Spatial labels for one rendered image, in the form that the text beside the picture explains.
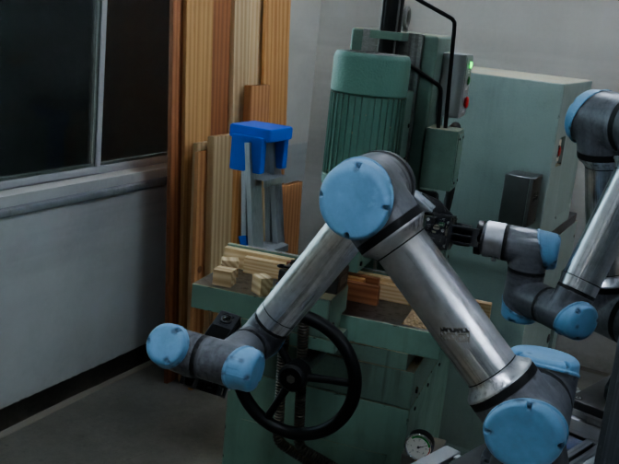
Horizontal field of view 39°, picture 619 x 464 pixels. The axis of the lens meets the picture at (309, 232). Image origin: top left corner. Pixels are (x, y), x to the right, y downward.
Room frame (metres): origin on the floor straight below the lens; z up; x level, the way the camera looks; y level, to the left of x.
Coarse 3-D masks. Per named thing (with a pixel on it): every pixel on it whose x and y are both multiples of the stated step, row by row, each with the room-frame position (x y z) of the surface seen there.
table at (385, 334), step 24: (192, 288) 1.98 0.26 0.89; (216, 288) 1.96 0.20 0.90; (240, 288) 1.98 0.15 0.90; (216, 312) 1.96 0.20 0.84; (240, 312) 1.94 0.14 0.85; (360, 312) 1.89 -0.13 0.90; (384, 312) 1.91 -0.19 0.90; (408, 312) 1.93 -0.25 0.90; (312, 336) 1.79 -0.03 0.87; (360, 336) 1.86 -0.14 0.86; (384, 336) 1.84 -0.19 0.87; (408, 336) 1.82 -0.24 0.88; (432, 336) 1.81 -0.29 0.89
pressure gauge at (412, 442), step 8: (416, 432) 1.76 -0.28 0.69; (424, 432) 1.76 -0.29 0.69; (408, 440) 1.75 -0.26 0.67; (416, 440) 1.75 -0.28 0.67; (424, 440) 1.74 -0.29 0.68; (432, 440) 1.75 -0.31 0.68; (408, 448) 1.75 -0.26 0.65; (416, 448) 1.75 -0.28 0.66; (424, 448) 1.74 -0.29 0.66; (432, 448) 1.73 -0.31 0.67; (416, 456) 1.74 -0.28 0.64; (424, 456) 1.74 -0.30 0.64
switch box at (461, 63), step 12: (444, 60) 2.26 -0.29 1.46; (456, 60) 2.25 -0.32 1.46; (468, 60) 2.26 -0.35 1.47; (444, 72) 2.26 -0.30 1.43; (456, 72) 2.25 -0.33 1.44; (444, 84) 2.26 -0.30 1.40; (456, 84) 2.25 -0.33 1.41; (444, 96) 2.26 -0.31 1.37; (456, 96) 2.25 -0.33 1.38; (444, 108) 2.26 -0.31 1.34; (456, 108) 2.25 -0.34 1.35
